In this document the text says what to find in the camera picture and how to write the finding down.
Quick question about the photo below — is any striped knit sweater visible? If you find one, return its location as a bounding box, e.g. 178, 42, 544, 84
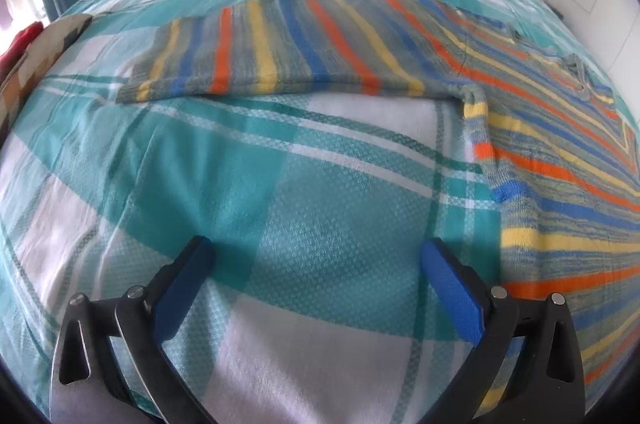
117, 0, 639, 402

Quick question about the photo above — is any teal plaid bedspread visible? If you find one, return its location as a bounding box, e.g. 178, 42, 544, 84
1, 0, 639, 423

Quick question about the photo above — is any patterned folded cloth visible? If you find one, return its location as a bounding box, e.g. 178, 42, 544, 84
1, 14, 92, 143

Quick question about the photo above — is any red folded garment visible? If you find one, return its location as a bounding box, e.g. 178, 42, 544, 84
0, 21, 43, 81

